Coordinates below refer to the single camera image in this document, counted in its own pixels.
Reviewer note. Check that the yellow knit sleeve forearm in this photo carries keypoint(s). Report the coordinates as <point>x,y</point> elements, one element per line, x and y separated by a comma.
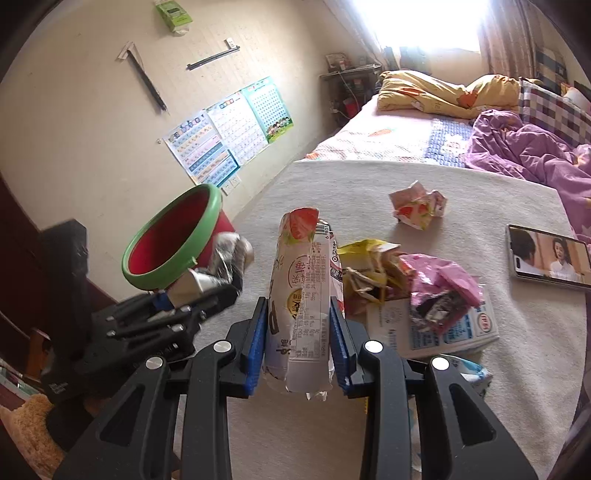
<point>26,427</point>

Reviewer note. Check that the red small bin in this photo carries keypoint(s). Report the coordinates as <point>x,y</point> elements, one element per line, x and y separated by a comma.
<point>351,107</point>

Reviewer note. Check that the pink patterned bed sheet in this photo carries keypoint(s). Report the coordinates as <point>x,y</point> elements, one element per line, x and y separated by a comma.
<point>408,136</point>

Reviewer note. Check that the red green trash bin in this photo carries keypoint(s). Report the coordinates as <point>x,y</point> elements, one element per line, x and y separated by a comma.
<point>179,237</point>

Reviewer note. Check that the smartphone playing video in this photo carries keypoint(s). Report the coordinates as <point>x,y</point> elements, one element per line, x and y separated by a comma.
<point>541,256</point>

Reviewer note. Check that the dark side table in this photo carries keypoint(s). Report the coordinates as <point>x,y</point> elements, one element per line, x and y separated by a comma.
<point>360,83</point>

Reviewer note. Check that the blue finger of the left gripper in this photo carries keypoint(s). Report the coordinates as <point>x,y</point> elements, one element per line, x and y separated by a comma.
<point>161,301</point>
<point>180,314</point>

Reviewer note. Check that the plaid pillow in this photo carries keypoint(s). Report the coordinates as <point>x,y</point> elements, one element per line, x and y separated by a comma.
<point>545,109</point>

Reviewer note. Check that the white chart wall poster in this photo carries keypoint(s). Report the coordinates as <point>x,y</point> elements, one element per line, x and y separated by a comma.
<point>238,127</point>

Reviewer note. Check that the teal number wall poster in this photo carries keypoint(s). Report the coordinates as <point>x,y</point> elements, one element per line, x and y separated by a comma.
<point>268,107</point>

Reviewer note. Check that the strawberry paper wrapper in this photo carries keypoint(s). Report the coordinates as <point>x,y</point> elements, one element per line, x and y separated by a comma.
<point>416,207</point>

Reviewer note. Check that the green hanging tissue pack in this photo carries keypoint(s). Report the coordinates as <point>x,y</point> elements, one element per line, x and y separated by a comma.
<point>174,16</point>

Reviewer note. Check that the pink snack bag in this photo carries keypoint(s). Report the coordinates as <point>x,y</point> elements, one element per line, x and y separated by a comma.
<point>442,292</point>

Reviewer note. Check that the yellow duvet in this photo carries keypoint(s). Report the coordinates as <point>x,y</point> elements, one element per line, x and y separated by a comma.
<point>408,89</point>

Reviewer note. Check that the right pink curtain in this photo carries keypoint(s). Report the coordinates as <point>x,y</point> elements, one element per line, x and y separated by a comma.
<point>507,39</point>

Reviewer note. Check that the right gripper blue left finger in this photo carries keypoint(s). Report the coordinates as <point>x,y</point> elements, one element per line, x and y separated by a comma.
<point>253,348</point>

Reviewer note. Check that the yellow bear drink carton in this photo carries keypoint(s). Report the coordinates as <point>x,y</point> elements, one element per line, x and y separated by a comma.
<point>373,273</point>

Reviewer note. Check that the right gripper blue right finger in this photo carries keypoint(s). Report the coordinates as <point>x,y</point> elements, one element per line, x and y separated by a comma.
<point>342,347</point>

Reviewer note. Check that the purple star duvet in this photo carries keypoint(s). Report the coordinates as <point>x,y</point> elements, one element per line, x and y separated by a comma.
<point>502,143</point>

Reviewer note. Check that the white strawberry snack bag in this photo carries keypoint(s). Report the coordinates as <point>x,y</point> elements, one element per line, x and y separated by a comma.
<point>306,277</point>

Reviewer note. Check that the black wall rail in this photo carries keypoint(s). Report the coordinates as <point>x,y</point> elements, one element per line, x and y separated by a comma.
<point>230,49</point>

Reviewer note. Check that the silver foil wrapper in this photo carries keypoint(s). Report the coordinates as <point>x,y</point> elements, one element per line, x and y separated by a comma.
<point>231,255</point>

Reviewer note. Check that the blue letters wall poster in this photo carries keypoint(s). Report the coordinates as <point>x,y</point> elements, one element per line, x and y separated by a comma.
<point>199,149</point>

